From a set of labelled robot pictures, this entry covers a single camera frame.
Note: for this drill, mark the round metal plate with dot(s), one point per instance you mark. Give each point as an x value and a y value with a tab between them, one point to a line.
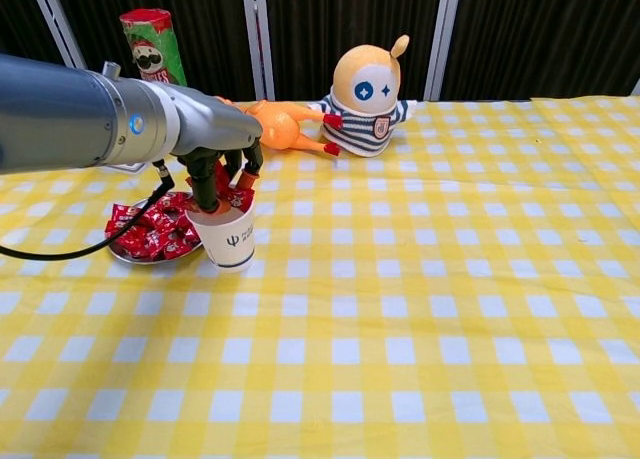
145	260

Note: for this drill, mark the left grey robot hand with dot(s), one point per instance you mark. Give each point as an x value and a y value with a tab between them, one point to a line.
215	124

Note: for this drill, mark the yellow plush striped sweater toy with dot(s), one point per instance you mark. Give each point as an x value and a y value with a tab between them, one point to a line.
360	124

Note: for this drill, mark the white frame post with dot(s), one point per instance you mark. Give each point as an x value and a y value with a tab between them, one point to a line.
637	88
55	19
257	39
442	39

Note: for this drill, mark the yellow white checkered tablecloth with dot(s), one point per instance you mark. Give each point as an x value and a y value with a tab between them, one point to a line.
400	304

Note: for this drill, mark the black pleated curtain panel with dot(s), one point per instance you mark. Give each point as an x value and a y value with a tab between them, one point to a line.
20	19
320	19
210	39
540	39

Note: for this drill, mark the white paper cup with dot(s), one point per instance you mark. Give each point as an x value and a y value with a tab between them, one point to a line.
230	244

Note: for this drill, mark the orange rubber chicken toy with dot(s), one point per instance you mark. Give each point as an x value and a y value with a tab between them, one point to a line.
280	126

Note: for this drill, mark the red candy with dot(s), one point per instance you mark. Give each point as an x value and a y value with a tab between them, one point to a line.
150	231
117	220
234	196
177	249
172	225
172	201
132	247

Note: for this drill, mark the green red Pringles can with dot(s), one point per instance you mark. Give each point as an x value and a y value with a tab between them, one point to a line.
150	39

